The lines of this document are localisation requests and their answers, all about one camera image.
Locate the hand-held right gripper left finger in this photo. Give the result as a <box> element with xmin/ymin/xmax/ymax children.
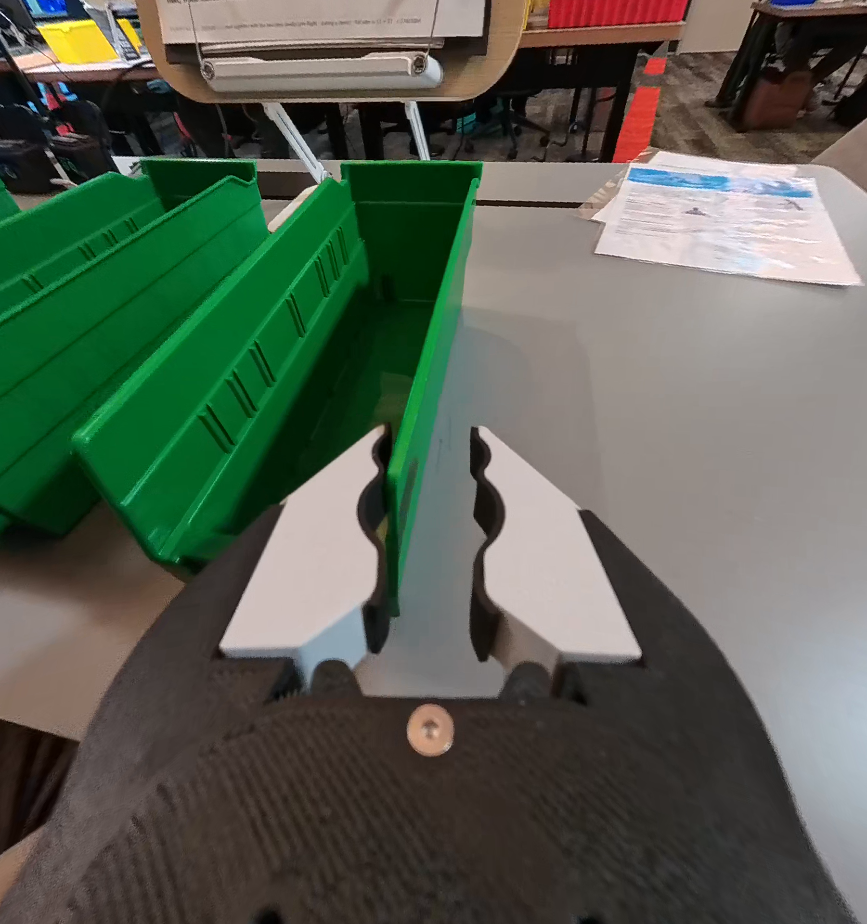
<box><xmin>218</xmin><ymin>424</ymin><xmax>394</xmax><ymax>672</ymax></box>

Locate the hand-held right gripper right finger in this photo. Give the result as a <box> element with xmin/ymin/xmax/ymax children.
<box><xmin>469</xmin><ymin>424</ymin><xmax>644</xmax><ymax>664</ymax></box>

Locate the beige document holder board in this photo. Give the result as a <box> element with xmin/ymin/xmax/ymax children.
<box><xmin>136</xmin><ymin>0</ymin><xmax>528</xmax><ymax>103</ymax></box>

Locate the laminated paper sheet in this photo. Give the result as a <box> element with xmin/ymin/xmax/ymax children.
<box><xmin>578</xmin><ymin>150</ymin><xmax>865</xmax><ymax>287</ymax></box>

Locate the red plastic bin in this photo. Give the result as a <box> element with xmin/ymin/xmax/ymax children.
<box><xmin>547</xmin><ymin>0</ymin><xmax>692</xmax><ymax>31</ymax></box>

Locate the grey desk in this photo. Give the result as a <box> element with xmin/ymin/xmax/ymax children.
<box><xmin>0</xmin><ymin>155</ymin><xmax>867</xmax><ymax>924</ymax></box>
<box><xmin>811</xmin><ymin>94</ymin><xmax>867</xmax><ymax>212</ymax></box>

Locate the silver clip bar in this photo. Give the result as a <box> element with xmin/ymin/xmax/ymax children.
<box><xmin>201</xmin><ymin>54</ymin><xmax>445</xmax><ymax>95</ymax></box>

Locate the white holder stand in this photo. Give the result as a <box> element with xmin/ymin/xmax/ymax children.
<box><xmin>262</xmin><ymin>101</ymin><xmax>434</xmax><ymax>233</ymax></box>

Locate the brown bag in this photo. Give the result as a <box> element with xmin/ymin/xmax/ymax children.
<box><xmin>738</xmin><ymin>68</ymin><xmax>815</xmax><ymax>132</ymax></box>

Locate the yellow plastic bin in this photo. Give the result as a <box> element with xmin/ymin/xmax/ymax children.
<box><xmin>38</xmin><ymin>18</ymin><xmax>143</xmax><ymax>67</ymax></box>

